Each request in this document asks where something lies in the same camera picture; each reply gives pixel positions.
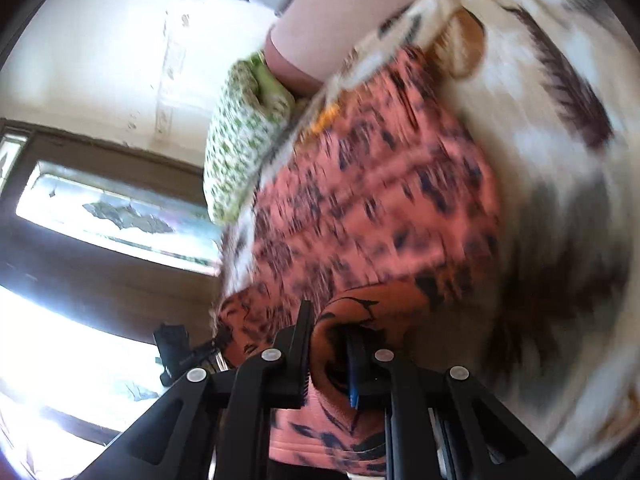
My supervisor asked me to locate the orange floral cloth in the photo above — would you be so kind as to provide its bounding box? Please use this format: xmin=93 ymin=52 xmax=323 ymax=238
xmin=215 ymin=45 xmax=503 ymax=476

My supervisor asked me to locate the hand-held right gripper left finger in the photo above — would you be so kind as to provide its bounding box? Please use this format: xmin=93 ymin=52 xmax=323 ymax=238
xmin=82 ymin=300 xmax=317 ymax=480

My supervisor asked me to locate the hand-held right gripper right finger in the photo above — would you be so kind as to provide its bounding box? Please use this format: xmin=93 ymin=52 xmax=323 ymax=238
xmin=346 ymin=332 xmax=578 ymax=480

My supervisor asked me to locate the leaf print blanket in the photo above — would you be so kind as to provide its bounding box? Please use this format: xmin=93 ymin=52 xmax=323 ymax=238
xmin=220 ymin=0 xmax=636 ymax=471

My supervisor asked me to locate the wooden window frame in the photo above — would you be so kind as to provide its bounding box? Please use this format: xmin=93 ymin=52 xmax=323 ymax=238
xmin=0 ymin=117 xmax=226 ymax=461

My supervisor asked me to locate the green patterned pillow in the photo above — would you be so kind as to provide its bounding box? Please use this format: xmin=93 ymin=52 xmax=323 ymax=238
xmin=202 ymin=52 xmax=296 ymax=226

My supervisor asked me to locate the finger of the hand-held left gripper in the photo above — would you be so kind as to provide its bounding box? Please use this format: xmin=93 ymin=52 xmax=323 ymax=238
xmin=187 ymin=337 xmax=226 ymax=362

